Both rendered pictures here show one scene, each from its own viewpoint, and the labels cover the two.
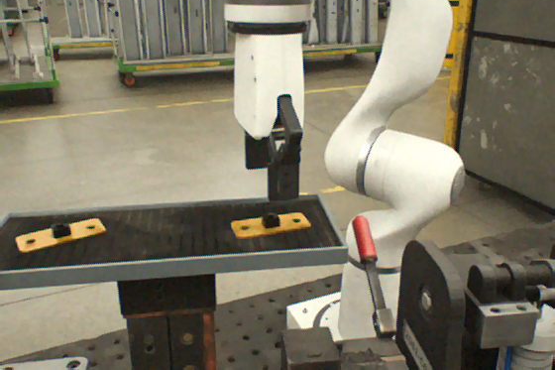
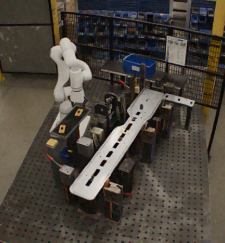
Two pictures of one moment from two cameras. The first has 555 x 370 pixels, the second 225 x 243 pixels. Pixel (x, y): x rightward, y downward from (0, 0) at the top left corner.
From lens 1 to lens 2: 1.97 m
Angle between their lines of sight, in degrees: 51
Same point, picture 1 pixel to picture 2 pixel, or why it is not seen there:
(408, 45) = (65, 73)
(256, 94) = (81, 97)
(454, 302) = (107, 107)
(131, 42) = not seen: outside the picture
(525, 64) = (17, 32)
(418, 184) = not seen: hidden behind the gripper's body
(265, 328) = (46, 139)
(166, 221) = (68, 120)
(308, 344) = (94, 121)
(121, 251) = (71, 125)
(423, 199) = not seen: hidden behind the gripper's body
